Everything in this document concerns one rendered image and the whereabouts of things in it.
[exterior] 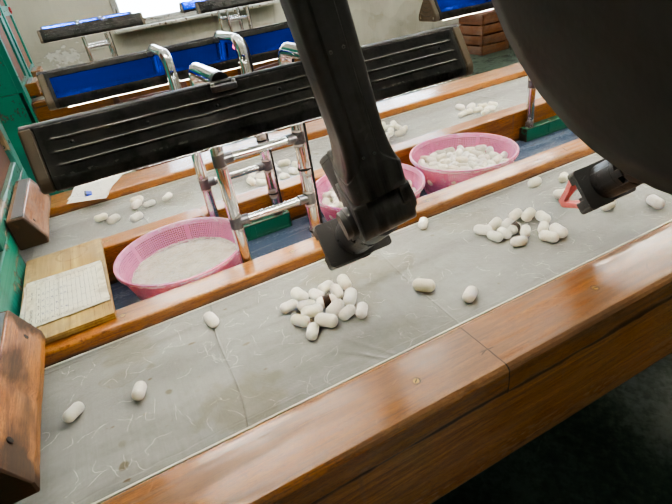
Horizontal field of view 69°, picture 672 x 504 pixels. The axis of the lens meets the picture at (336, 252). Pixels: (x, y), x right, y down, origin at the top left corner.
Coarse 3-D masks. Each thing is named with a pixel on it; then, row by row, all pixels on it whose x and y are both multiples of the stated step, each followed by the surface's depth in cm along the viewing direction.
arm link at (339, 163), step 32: (288, 0) 38; (320, 0) 38; (320, 32) 39; (352, 32) 40; (320, 64) 41; (352, 64) 42; (320, 96) 44; (352, 96) 43; (352, 128) 45; (352, 160) 48; (384, 160) 49; (352, 192) 50; (384, 192) 51; (384, 224) 53
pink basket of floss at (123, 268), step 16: (176, 224) 110; (192, 224) 110; (208, 224) 110; (224, 224) 108; (144, 240) 106; (176, 240) 110; (144, 256) 106; (128, 272) 100; (208, 272) 90; (144, 288) 89; (160, 288) 89
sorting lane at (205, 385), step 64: (512, 192) 106; (576, 192) 102; (640, 192) 98; (384, 256) 91; (448, 256) 88; (512, 256) 85; (576, 256) 82; (192, 320) 82; (256, 320) 80; (384, 320) 75; (448, 320) 73; (64, 384) 73; (128, 384) 71; (192, 384) 69; (256, 384) 67; (320, 384) 66; (64, 448) 62; (128, 448) 61; (192, 448) 60
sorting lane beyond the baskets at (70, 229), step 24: (480, 96) 172; (504, 96) 168; (384, 120) 164; (408, 120) 160; (432, 120) 157; (456, 120) 153; (312, 144) 153; (240, 168) 143; (144, 192) 138; (192, 192) 132; (216, 192) 130; (240, 192) 128; (72, 216) 130; (120, 216) 125; (144, 216) 123; (168, 216) 121; (72, 240) 117
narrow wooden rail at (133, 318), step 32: (544, 160) 112; (448, 192) 104; (480, 192) 105; (288, 256) 91; (320, 256) 92; (192, 288) 86; (224, 288) 86; (128, 320) 80; (160, 320) 83; (64, 352) 77
